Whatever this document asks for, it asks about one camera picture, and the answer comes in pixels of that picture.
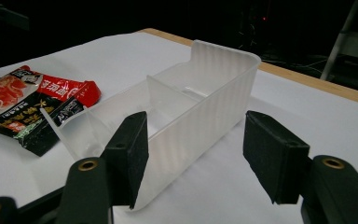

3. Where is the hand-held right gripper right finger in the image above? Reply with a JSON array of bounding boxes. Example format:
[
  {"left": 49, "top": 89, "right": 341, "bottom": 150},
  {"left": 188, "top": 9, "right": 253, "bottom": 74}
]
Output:
[{"left": 242, "top": 110, "right": 358, "bottom": 224}]

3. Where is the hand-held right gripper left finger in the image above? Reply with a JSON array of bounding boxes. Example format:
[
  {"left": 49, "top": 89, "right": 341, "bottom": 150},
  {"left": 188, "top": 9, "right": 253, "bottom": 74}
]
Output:
[{"left": 55, "top": 110, "right": 150, "bottom": 224}]

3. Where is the translucent white plastic divided box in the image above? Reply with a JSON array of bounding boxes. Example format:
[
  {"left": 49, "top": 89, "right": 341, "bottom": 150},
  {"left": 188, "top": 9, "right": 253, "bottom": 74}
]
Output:
[{"left": 39, "top": 39, "right": 262, "bottom": 213}]

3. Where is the red and black food packet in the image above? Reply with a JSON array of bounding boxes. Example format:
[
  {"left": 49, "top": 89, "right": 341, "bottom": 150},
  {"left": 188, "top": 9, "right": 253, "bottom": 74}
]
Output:
[{"left": 0, "top": 64, "right": 103, "bottom": 158}]

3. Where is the grey metal stand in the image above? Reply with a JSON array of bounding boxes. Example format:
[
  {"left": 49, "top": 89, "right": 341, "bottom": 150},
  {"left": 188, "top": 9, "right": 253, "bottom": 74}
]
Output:
[{"left": 320, "top": 0, "right": 358, "bottom": 81}]

